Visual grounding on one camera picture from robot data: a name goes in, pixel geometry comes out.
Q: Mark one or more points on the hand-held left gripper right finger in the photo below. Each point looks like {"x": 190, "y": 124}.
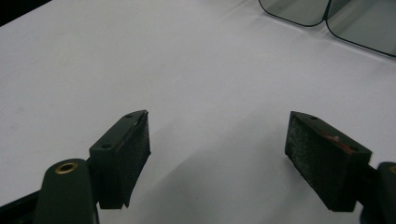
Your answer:
{"x": 323, "y": 168}

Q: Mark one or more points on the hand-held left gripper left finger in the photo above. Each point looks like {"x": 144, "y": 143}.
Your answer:
{"x": 120, "y": 168}

